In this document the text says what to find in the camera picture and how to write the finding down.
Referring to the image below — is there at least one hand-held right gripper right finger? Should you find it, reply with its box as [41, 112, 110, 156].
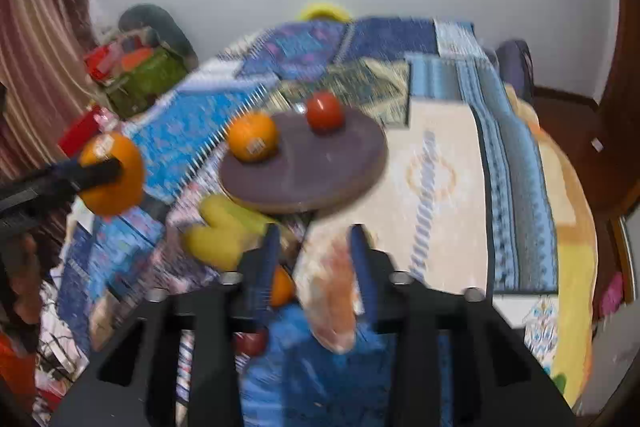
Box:
[349, 224, 576, 427]

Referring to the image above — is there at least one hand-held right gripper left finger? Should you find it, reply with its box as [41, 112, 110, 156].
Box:
[50, 224, 283, 427]

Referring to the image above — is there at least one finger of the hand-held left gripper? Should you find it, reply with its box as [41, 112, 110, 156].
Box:
[0, 157, 124, 204]
[0, 198, 81, 231]

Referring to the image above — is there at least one small tangerine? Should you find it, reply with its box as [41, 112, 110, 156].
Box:
[270, 267, 296, 308]

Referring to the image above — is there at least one large orange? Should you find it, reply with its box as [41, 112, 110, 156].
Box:
[80, 132, 146, 217]

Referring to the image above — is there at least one yellow corn cob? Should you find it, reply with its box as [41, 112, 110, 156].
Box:
[182, 224, 257, 270]

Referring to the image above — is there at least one red grape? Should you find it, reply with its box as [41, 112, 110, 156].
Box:
[235, 329, 268, 356]

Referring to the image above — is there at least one brown round plate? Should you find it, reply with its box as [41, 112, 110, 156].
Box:
[218, 107, 389, 215]

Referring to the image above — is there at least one red flat box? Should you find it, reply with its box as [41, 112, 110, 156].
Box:
[59, 107, 108, 158]

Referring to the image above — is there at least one pink small toy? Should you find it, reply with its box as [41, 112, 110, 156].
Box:
[96, 109, 124, 132]

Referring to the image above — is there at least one blue patchwork blanket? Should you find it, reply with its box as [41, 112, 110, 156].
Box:
[35, 17, 561, 427]

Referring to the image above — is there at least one green box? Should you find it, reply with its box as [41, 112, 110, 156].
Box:
[105, 49, 188, 118]

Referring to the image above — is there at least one striped brown curtain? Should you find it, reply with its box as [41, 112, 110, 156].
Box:
[0, 0, 101, 188]

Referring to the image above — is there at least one orange packet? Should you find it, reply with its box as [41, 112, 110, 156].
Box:
[122, 48, 154, 70]

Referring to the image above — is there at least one white printed plastic bag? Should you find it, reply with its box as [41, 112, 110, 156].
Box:
[30, 282, 93, 413]

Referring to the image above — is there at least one red tomato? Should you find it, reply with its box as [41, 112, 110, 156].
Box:
[305, 92, 345, 132]

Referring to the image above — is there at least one orange cloth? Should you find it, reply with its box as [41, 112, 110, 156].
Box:
[0, 332, 37, 408]

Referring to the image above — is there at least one grey cushion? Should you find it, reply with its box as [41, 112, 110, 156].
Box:
[118, 4, 198, 62]

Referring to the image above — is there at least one dark blue chair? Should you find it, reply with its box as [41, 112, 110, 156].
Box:
[495, 39, 536, 104]

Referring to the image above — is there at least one yellow round object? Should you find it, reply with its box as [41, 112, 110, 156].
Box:
[295, 2, 353, 24]

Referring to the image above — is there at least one pink cloth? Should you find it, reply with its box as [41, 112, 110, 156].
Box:
[600, 272, 626, 319]

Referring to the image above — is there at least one wooden door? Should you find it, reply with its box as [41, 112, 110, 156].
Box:
[595, 0, 640, 220]

